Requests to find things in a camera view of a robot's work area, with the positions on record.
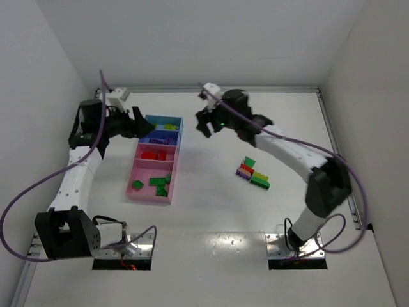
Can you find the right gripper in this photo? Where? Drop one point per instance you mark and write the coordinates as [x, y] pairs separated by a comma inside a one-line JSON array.
[[210, 118]]

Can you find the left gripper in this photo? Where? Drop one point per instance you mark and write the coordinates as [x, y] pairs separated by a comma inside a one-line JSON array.
[[135, 122]]

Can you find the yellow-green small lego brick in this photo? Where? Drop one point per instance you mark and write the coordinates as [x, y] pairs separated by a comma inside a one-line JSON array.
[[170, 126]]

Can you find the red flower lego piece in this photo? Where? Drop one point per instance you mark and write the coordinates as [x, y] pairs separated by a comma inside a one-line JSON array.
[[149, 155]]

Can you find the red lego brick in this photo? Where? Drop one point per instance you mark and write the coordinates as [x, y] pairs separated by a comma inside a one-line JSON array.
[[162, 155]]

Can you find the green lego plate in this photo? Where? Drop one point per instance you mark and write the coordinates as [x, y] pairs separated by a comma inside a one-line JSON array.
[[155, 181]]

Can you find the green sloped lego brick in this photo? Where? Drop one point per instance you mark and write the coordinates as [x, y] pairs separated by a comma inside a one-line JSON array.
[[249, 162]]

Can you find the green square lego brick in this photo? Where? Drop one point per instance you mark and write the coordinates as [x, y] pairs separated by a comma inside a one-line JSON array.
[[168, 179]]

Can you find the lime green long lego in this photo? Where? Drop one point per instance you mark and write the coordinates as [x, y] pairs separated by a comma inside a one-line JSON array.
[[260, 180]]

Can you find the red purple lego stack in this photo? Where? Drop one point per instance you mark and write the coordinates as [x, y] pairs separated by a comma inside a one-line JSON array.
[[245, 172]]

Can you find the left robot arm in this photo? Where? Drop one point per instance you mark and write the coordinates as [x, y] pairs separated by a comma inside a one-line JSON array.
[[65, 229]]

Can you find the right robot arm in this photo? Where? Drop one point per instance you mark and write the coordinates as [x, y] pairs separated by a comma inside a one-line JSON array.
[[328, 183]]

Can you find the light blue bin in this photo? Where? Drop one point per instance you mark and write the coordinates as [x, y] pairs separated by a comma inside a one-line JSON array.
[[162, 120]]

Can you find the small pink bin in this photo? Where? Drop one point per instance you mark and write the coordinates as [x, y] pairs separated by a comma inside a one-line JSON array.
[[156, 152]]

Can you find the dark blue bin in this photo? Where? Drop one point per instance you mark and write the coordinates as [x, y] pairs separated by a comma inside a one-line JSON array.
[[163, 137]]

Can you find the large pink bin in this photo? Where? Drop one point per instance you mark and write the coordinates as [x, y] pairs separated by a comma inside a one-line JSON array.
[[143, 171]]

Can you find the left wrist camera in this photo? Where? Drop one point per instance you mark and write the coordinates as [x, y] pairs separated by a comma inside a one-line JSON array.
[[118, 97]]

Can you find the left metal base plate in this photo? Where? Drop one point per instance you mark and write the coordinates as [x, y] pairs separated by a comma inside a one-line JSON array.
[[140, 249]]

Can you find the metal base plate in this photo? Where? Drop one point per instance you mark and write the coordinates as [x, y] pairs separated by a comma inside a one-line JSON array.
[[278, 250], [140, 249]]

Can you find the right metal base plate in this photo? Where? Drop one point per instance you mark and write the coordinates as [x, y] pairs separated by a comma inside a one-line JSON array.
[[278, 250]]

